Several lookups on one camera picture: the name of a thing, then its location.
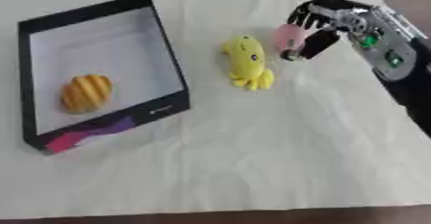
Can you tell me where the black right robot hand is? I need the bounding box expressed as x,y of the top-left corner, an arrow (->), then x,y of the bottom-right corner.
286,0 -> 372,62

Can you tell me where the pink cup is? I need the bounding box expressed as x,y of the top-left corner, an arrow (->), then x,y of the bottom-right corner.
272,23 -> 312,59

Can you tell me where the black box with white inside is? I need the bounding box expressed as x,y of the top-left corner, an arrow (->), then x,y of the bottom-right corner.
16,0 -> 192,156

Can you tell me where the yellow soft toy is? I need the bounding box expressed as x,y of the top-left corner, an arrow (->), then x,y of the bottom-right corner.
220,35 -> 276,91

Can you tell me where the orange toy bread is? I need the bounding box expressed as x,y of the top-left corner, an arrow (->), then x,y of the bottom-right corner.
59,74 -> 114,114

